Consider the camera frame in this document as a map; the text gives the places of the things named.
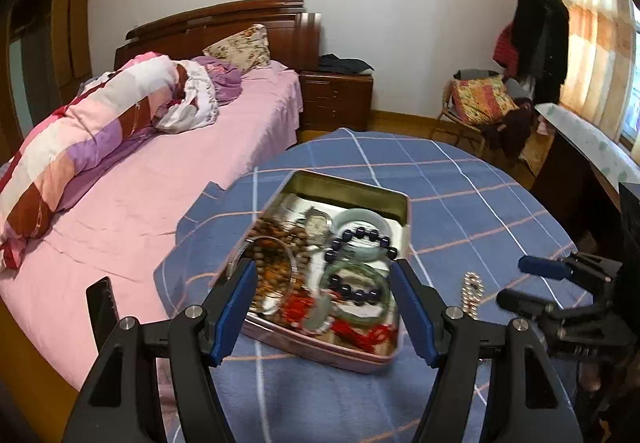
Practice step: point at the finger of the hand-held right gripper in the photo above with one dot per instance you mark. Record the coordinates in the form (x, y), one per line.
(520, 303)
(540, 266)

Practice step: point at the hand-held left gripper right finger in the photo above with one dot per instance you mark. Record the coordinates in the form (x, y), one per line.
(417, 318)

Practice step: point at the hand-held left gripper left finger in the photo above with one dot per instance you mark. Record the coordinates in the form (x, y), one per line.
(235, 318)

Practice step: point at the thin silver bangle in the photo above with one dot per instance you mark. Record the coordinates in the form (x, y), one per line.
(291, 268)

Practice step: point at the green jade bangle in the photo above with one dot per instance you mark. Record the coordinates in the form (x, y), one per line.
(350, 265)

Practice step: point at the pink metal tin box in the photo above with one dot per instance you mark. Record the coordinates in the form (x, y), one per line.
(350, 185)

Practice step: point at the person's right hand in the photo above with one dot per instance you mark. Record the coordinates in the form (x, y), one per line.
(590, 378)

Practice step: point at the dark wooden desk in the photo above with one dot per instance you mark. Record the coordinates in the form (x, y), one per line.
(565, 188)

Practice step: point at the pale jade bangle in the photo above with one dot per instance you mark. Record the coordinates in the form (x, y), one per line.
(350, 217)

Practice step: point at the silver wristwatch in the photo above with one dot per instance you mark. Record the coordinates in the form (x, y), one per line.
(315, 224)

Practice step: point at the black smartphone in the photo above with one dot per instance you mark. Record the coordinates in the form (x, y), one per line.
(102, 308)

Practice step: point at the white leaf print cloth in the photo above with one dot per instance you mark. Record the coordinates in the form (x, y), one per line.
(590, 143)

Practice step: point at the dark brown garment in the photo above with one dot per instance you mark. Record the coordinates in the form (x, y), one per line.
(510, 130)

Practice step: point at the bed with pink sheet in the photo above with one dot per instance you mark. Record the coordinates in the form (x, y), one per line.
(165, 173)

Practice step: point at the rattan chair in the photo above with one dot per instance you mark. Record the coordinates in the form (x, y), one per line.
(450, 123)

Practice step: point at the colourful patchwork cushion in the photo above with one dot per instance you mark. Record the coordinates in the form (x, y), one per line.
(482, 98)

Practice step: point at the window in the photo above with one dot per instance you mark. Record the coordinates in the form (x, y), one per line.
(632, 88)

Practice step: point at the hanging red jacket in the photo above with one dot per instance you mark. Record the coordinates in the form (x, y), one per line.
(504, 48)

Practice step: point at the hanging black coats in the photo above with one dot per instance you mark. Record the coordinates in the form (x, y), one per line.
(545, 38)

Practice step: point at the wooden nightstand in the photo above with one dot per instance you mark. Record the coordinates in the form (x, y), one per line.
(335, 98)

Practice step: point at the purple cloth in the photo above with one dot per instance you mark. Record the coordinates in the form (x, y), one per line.
(225, 80)

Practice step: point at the pink patchwork quilt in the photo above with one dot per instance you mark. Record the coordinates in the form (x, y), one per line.
(85, 133)

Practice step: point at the orange patterned curtain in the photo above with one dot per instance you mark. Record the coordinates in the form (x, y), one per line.
(590, 33)

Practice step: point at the dark folded clothes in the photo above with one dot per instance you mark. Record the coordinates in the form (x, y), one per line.
(345, 64)

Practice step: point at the floral pillow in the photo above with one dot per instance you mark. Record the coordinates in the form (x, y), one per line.
(240, 48)

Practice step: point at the dark wooden headboard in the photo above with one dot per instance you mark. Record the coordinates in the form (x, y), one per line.
(210, 30)

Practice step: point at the wooden wardrobe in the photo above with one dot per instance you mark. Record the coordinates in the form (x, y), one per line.
(55, 48)

